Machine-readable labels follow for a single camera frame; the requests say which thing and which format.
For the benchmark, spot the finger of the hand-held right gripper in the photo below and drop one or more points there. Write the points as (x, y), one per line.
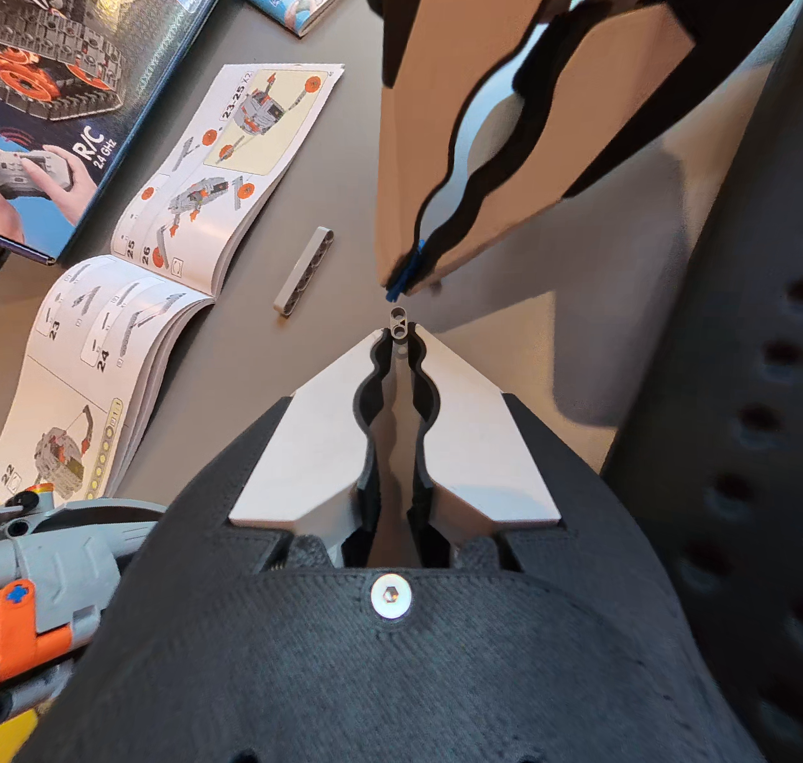
(596, 98)
(439, 85)

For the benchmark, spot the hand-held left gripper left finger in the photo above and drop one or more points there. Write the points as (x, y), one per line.
(301, 462)

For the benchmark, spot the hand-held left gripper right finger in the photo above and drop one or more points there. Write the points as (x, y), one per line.
(483, 462)

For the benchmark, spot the small grey connector piece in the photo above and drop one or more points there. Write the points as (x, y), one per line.
(399, 327)

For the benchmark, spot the blue toy pin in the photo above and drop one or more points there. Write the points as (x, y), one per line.
(401, 280)

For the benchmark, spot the grey desk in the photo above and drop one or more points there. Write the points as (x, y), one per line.
(251, 349)

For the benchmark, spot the light grey toy beam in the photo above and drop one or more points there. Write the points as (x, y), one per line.
(304, 270)

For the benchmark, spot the grey orange toy robot model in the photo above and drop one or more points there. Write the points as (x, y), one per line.
(63, 562)

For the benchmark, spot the open instruction booklet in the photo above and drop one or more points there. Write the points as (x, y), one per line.
(188, 179)

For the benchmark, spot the blue robot kit box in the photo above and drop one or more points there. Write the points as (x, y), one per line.
(94, 85)

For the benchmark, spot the yellow plastic bin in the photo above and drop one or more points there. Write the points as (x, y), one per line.
(16, 738)

